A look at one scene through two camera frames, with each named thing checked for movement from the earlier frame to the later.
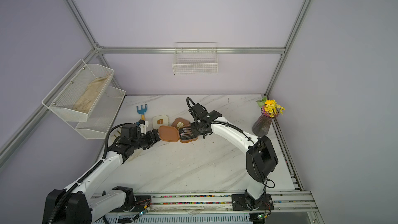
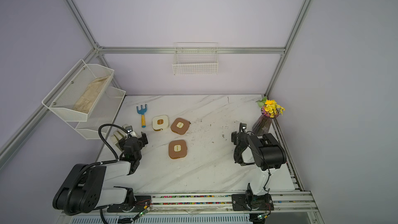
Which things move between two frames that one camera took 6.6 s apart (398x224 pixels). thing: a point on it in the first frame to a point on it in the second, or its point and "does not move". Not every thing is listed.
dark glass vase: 261,127 does not move
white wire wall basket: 195,58 does not move
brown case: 179,123 does not move
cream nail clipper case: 159,120 does not move
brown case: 172,134 to 178,149
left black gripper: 153,140 to 143,140
